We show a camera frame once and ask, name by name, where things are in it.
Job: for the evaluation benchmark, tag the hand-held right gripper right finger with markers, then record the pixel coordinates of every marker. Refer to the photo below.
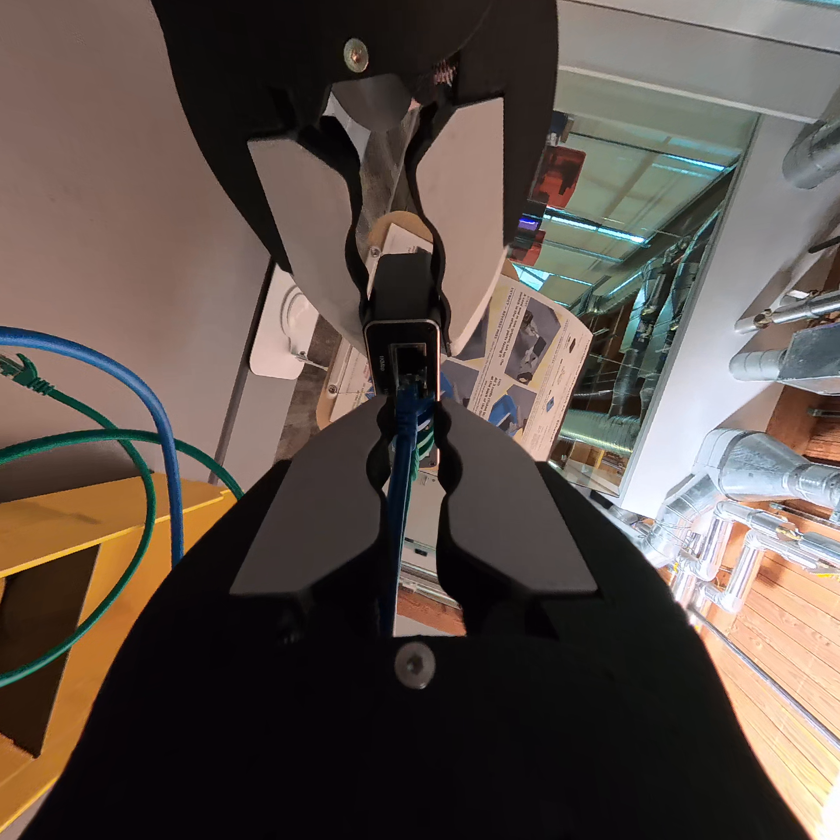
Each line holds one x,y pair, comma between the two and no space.
512,525

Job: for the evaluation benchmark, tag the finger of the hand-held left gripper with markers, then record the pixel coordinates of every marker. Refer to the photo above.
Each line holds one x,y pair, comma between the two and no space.
466,210
302,216

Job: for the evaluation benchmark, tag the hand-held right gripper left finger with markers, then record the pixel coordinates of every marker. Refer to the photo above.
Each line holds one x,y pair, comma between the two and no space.
308,525

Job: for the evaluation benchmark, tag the black ethernet switch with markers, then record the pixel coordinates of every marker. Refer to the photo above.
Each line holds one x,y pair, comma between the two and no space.
400,289

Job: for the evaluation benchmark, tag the yellow plastic bin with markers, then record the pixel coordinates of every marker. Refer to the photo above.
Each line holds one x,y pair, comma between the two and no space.
65,518

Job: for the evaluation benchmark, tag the small lit screen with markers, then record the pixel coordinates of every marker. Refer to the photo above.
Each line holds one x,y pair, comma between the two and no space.
531,225

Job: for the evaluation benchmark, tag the red box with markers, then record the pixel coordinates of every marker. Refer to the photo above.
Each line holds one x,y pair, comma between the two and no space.
564,174

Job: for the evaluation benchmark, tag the white sheet stand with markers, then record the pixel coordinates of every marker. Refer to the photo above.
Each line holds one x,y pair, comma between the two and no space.
275,341

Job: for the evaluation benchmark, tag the instruction sheet on wooden board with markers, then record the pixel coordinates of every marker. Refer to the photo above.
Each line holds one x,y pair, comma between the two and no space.
525,367

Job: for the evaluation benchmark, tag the black divider panel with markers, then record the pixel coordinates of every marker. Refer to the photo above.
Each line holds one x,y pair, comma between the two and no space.
46,643

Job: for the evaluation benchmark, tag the rectangular metal air duct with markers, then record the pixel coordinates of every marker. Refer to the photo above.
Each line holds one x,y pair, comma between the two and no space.
807,354

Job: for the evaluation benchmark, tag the round silver air duct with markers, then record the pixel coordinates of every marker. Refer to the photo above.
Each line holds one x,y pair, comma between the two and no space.
817,151

